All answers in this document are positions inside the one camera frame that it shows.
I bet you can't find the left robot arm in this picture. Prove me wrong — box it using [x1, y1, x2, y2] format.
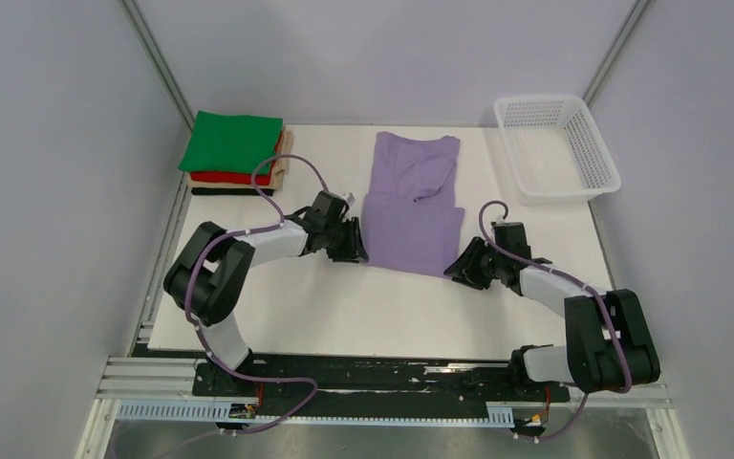
[163, 190, 369, 395]

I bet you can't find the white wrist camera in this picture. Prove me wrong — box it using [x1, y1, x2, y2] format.
[491, 215, 507, 227]
[342, 193, 356, 206]

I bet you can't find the white plastic basket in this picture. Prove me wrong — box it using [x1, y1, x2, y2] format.
[493, 94, 622, 206]

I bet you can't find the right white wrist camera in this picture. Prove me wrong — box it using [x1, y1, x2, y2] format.
[491, 215, 507, 227]

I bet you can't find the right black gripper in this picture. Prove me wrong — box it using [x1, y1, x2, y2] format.
[443, 238, 505, 290]

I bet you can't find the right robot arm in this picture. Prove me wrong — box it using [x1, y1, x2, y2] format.
[443, 222, 661, 400]

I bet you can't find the white slotted cable duct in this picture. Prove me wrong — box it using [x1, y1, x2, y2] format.
[115, 400, 515, 428]

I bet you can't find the black folded t shirt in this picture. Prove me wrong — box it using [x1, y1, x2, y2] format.
[190, 187, 259, 196]

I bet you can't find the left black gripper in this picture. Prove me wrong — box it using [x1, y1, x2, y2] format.
[323, 216, 370, 264]

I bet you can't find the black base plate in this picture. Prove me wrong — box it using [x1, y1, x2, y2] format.
[192, 354, 570, 415]

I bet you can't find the red folded t shirt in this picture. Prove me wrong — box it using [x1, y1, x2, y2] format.
[188, 139, 284, 187]

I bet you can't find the beige folded t shirt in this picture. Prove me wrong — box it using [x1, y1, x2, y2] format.
[187, 158, 289, 191]

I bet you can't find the green folded t shirt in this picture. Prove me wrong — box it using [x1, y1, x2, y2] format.
[179, 111, 284, 173]

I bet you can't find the lavender t shirt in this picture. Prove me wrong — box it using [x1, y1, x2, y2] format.
[361, 131, 465, 277]

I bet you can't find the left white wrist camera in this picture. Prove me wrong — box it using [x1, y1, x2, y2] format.
[342, 193, 356, 206]

